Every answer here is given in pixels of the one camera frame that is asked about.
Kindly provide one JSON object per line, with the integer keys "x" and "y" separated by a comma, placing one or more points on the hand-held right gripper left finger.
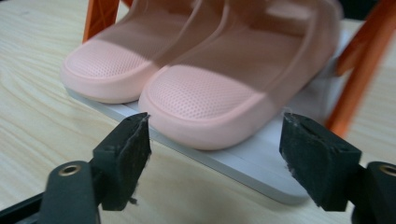
{"x": 124, "y": 161}

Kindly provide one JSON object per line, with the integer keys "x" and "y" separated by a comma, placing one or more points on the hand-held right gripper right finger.
{"x": 317, "y": 161}

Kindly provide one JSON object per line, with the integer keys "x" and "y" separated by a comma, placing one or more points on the white shoe rack orange posts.
{"x": 249, "y": 161}

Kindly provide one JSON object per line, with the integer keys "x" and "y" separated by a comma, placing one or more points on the pink slipper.
{"x": 106, "y": 68}
{"x": 205, "y": 102}

